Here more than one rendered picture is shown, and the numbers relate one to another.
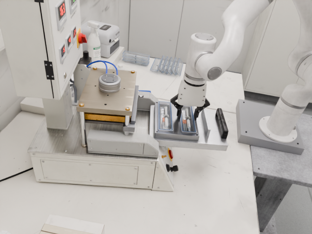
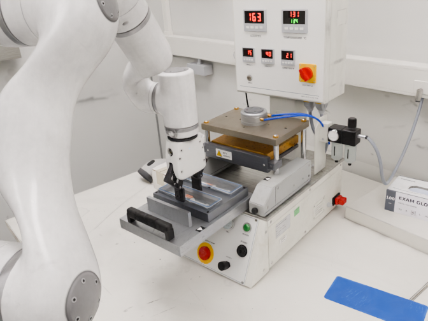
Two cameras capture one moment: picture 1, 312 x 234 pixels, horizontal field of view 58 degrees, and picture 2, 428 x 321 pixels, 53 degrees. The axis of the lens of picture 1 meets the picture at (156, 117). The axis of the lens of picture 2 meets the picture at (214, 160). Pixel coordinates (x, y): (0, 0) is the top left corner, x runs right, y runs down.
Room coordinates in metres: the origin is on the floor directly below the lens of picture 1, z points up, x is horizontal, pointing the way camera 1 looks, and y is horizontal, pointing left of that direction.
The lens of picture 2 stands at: (1.66, -0.76, 1.54)
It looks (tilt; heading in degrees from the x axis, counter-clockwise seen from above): 24 degrees down; 136
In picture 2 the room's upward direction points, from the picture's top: 5 degrees counter-clockwise
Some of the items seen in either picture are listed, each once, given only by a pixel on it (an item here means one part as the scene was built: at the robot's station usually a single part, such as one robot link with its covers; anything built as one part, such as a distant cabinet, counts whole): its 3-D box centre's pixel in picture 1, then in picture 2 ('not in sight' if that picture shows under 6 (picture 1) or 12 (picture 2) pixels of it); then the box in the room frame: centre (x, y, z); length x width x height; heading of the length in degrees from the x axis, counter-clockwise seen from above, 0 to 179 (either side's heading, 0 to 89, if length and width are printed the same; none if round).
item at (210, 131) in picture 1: (186, 123); (188, 205); (0.88, -0.13, 0.97); 0.30 x 0.22 x 0.08; 94
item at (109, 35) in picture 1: (99, 38); not in sight; (1.80, 0.45, 0.88); 0.25 x 0.20 x 0.17; 78
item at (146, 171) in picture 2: not in sight; (161, 166); (0.30, 0.22, 0.79); 0.20 x 0.08 x 0.08; 84
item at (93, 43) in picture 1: (94, 42); not in sight; (1.64, 0.44, 0.92); 0.09 x 0.08 x 0.25; 63
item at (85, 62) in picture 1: (87, 69); (341, 141); (1.07, 0.32, 1.05); 0.15 x 0.05 x 0.15; 4
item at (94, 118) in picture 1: (110, 95); (256, 135); (0.87, 0.18, 1.07); 0.22 x 0.17 x 0.10; 4
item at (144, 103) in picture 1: (131, 100); (280, 186); (1.00, 0.11, 0.96); 0.26 x 0.05 x 0.07; 94
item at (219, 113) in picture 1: (221, 122); (149, 222); (0.89, -0.26, 0.99); 0.15 x 0.02 x 0.04; 4
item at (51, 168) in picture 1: (112, 139); (260, 203); (0.88, 0.17, 0.84); 0.53 x 0.37 x 0.17; 94
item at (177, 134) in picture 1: (175, 120); (200, 193); (0.88, -0.08, 0.98); 0.20 x 0.17 x 0.03; 4
